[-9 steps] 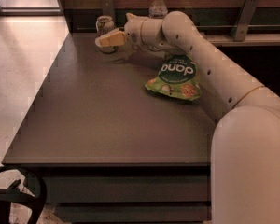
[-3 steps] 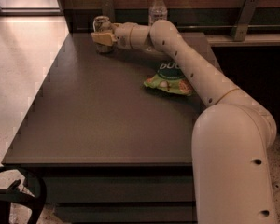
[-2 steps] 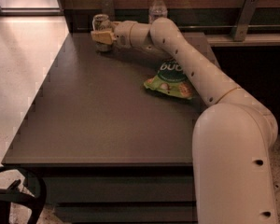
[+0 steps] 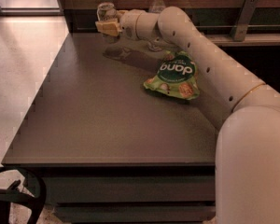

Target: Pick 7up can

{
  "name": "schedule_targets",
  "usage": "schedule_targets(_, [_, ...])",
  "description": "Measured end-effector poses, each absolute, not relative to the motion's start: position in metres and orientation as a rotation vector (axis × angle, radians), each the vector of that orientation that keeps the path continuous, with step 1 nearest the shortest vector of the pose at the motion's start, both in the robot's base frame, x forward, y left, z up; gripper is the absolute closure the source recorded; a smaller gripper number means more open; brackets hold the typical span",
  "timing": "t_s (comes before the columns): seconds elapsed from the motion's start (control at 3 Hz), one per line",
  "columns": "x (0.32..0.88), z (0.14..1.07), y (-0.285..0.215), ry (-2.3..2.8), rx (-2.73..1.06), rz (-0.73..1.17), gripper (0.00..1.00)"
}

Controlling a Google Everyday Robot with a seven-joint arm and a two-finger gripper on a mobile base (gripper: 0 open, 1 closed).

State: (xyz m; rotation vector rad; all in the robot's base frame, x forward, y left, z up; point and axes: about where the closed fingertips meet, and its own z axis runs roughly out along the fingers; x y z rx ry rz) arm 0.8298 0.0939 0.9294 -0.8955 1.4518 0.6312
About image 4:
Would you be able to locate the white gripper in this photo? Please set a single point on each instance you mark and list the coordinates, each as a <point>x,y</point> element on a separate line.
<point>128,24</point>

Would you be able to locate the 7up soda can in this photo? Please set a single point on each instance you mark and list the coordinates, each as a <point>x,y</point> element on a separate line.
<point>107,12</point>

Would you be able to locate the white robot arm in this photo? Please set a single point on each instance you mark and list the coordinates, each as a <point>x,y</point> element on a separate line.
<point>248,143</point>

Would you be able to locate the clear plastic water bottle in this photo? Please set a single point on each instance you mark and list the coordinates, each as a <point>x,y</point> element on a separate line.
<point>157,6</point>

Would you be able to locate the green snack chip bag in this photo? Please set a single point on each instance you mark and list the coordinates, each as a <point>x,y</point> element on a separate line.
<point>176,77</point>

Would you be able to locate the grey drawer cabinet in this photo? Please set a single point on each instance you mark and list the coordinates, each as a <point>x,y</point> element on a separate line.
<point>111,152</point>

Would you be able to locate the black chair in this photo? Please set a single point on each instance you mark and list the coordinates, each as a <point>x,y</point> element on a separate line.
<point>11,195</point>

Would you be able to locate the horizontal metal rail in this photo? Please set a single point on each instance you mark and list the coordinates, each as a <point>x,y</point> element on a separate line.
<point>224,27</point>

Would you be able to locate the right metal rail bracket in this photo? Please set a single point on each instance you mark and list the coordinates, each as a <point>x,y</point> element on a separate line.
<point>239,30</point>

